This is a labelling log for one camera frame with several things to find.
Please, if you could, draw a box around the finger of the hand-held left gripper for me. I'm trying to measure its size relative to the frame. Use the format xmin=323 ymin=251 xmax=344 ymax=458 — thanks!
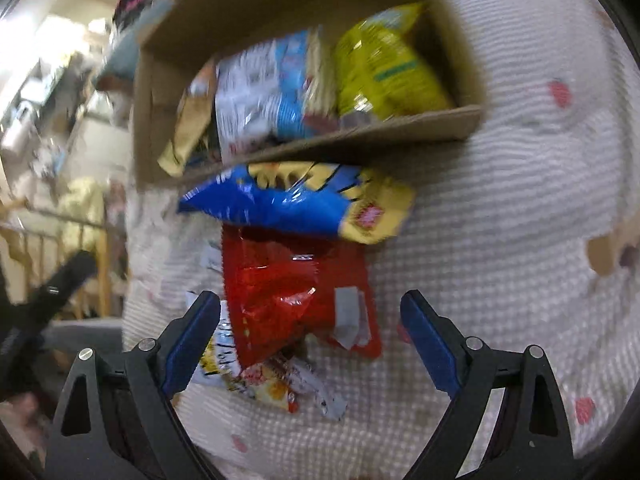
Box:
xmin=27 ymin=251 xmax=99 ymax=332

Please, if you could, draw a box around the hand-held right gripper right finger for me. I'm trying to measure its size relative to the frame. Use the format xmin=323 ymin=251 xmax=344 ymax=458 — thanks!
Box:
xmin=400 ymin=289 xmax=576 ymax=480

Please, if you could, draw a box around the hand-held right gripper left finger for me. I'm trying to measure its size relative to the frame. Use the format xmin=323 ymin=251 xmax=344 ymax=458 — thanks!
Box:
xmin=45 ymin=290 xmax=222 ymax=480

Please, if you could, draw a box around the red snack bag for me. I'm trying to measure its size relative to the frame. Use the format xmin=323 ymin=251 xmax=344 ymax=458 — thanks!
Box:
xmin=221 ymin=224 xmax=384 ymax=370

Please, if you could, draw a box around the blue yellow chip bag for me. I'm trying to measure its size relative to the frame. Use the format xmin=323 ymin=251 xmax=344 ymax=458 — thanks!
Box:
xmin=176 ymin=161 xmax=417 ymax=246

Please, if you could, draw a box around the gold snack bag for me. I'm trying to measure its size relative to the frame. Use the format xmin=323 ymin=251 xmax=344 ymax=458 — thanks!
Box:
xmin=156 ymin=62 xmax=217 ymax=177

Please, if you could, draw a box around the brown cardboard box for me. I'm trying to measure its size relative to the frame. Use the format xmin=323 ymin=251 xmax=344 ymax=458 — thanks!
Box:
xmin=131 ymin=0 xmax=484 ymax=192

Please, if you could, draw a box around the blue flag print snack bag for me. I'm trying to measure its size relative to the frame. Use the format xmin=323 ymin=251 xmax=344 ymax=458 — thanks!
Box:
xmin=214 ymin=29 xmax=337 ymax=157

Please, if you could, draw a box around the yellow green snack bag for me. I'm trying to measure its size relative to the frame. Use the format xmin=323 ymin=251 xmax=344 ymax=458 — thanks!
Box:
xmin=334 ymin=2 xmax=455 ymax=122

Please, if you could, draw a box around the white yellow striped snack packet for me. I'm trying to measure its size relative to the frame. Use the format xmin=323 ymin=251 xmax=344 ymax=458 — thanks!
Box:
xmin=191 ymin=302 xmax=243 ymax=392

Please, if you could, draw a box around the wooden railing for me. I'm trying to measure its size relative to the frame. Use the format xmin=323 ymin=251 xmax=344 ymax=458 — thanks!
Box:
xmin=0 ymin=199 xmax=112 ymax=320

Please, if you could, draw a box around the pale yellow quilt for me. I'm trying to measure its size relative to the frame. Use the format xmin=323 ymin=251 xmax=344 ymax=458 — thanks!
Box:
xmin=57 ymin=176 xmax=107 ymax=253

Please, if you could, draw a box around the orange white snack packet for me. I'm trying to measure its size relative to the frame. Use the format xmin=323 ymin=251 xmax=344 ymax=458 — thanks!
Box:
xmin=235 ymin=355 xmax=302 ymax=413

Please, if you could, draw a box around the small white snack packet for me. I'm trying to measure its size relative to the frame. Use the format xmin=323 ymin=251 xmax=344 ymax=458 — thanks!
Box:
xmin=295 ymin=357 xmax=349 ymax=419

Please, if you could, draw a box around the teal bed footboard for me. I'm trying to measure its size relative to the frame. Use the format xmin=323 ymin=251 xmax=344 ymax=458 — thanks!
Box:
xmin=96 ymin=4 xmax=172 ymax=92

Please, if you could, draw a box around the pile of clothes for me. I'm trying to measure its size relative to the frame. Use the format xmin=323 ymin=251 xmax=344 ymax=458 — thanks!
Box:
xmin=111 ymin=0 xmax=162 ymax=32

